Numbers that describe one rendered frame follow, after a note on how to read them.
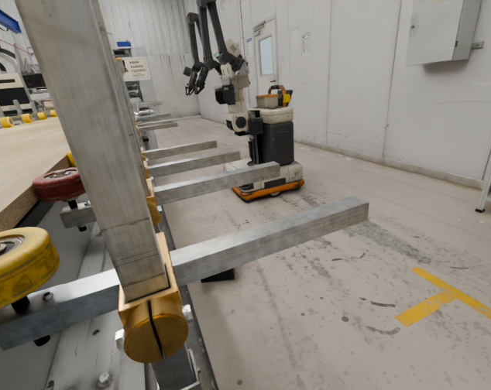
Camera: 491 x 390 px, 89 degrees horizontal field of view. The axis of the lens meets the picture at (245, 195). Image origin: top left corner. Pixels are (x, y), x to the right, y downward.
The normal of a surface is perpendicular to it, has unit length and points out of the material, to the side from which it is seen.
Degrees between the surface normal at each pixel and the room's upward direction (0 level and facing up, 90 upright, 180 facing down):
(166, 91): 90
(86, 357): 0
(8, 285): 90
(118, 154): 90
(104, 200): 90
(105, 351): 0
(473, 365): 0
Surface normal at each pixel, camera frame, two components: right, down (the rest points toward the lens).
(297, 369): -0.10, -0.92
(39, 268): 0.98, -0.02
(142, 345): 0.40, 0.33
